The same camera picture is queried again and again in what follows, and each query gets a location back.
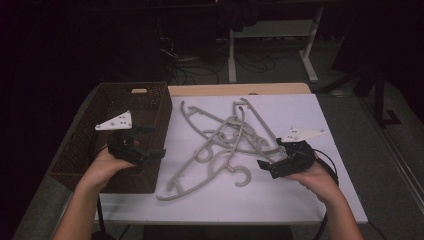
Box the person's right hand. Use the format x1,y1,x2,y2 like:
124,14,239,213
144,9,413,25
284,159,338,205

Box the dark hanging cloth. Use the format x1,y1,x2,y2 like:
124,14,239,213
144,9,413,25
217,0,262,33

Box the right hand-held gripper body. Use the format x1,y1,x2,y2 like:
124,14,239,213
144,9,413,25
269,126,327,180

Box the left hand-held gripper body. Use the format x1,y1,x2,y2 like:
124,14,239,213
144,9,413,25
94,110,148,167

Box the black floor cables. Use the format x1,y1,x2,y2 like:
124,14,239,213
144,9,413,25
158,19,301,86

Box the white metal desk frame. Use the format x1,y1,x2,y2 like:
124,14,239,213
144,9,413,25
227,6,325,84

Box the dark metal stand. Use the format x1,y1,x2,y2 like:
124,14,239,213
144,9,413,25
372,64,403,130

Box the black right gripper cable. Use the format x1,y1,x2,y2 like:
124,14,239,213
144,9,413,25
311,148,340,240

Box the brown wicker basket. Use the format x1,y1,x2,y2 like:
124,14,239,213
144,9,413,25
49,81,173,195

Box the person's left hand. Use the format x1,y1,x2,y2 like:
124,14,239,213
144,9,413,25
80,146,136,192

